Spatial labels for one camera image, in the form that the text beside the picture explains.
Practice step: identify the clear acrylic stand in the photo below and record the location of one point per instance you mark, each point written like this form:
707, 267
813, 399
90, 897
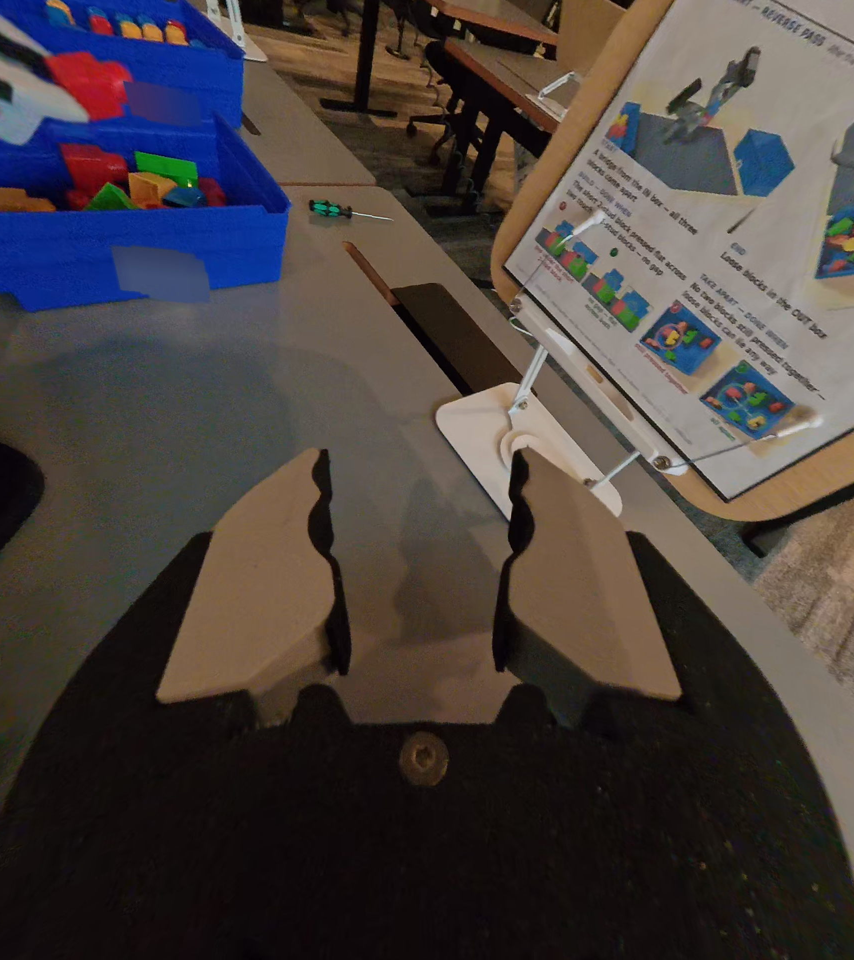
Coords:
559, 87

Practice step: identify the blue plastic storage bin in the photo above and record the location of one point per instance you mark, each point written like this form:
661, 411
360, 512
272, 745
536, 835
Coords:
67, 255
202, 75

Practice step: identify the wooden background desk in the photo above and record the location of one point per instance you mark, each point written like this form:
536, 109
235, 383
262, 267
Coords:
494, 18
509, 75

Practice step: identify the heap of assorted mega blocks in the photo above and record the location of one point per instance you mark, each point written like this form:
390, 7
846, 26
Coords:
97, 173

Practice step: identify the printed instruction sheet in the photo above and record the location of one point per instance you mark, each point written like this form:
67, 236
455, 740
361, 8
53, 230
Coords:
727, 225

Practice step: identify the red single-stud mega block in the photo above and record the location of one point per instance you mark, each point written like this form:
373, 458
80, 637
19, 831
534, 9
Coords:
90, 83

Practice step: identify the row of assorted mega blocks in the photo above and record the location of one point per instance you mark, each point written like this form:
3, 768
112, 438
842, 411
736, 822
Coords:
127, 23

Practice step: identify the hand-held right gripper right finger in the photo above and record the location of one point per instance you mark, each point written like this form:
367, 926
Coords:
592, 600

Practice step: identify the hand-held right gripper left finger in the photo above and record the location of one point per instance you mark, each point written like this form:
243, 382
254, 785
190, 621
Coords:
247, 600

